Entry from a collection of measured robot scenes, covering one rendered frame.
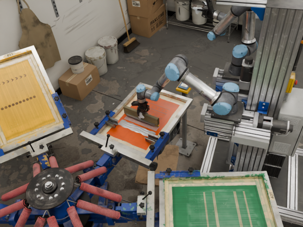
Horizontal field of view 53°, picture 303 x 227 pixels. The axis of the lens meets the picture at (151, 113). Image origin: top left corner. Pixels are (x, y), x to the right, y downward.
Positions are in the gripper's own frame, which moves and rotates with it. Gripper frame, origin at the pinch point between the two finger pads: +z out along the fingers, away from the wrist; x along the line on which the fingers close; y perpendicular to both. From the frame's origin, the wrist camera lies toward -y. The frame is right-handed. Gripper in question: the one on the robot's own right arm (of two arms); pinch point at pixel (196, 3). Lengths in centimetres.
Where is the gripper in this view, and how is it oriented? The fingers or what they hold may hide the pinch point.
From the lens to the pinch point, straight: 292.8
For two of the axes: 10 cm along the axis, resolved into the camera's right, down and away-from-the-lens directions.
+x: 6.9, -5.6, 4.6
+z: -7.2, -5.1, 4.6
